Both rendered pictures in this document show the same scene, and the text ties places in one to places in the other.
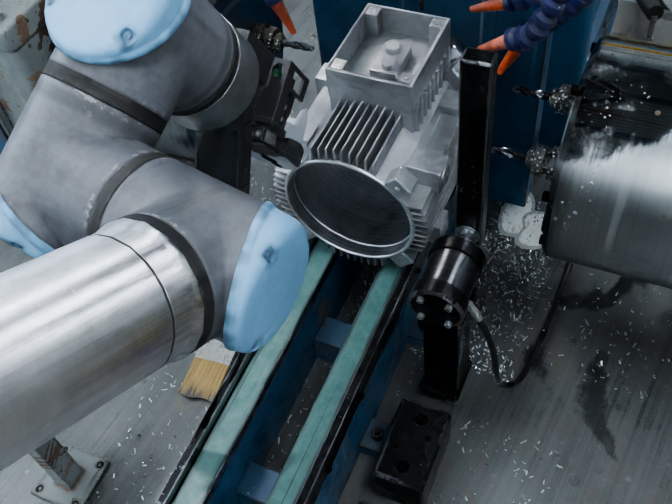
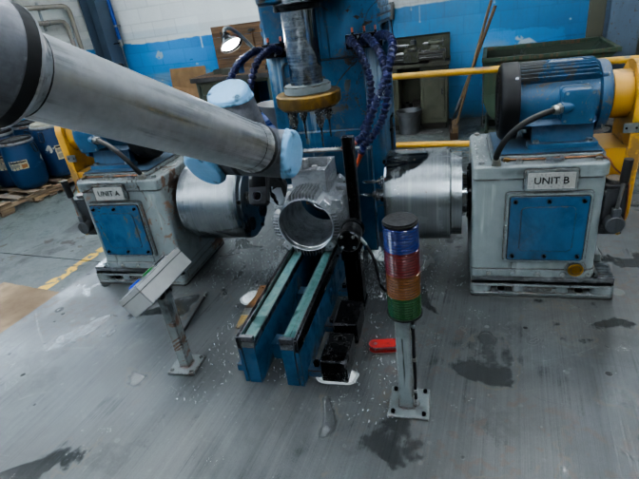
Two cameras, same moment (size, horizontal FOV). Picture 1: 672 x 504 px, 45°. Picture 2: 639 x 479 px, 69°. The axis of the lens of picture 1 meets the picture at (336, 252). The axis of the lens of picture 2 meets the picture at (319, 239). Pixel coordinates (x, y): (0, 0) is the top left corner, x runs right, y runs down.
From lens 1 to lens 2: 0.59 m
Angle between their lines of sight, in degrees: 27
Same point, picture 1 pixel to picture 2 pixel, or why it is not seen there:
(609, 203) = (405, 192)
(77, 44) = (220, 101)
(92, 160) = not seen: hidden behind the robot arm
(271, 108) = not seen: hidden behind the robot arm
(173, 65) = (249, 113)
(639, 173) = (413, 179)
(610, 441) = (434, 309)
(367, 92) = (307, 178)
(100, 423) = (199, 345)
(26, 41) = (164, 187)
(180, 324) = (268, 142)
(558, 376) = not seen: hidden behind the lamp
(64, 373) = (242, 126)
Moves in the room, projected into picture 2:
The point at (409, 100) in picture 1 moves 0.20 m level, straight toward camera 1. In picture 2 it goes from (323, 176) to (336, 202)
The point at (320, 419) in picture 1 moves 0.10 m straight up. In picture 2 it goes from (306, 298) to (300, 263)
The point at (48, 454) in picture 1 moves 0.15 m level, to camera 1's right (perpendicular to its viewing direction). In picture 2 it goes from (181, 336) to (243, 319)
